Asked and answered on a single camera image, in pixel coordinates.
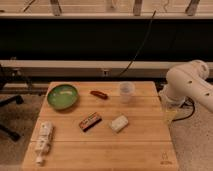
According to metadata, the white plastic bottle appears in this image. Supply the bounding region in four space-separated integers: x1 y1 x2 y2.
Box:
35 121 54 166

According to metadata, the green bowl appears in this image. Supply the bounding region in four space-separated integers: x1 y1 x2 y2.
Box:
47 84 79 110

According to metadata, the black hanging cable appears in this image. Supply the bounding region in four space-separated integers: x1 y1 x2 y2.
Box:
118 9 157 78

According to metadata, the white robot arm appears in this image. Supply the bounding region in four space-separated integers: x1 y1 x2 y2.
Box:
159 60 213 113

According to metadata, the red-brown sausage toy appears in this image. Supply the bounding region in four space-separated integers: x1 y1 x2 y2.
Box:
90 91 108 100

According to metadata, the clear plastic cup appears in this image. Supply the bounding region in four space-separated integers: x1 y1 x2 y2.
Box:
119 82 135 103

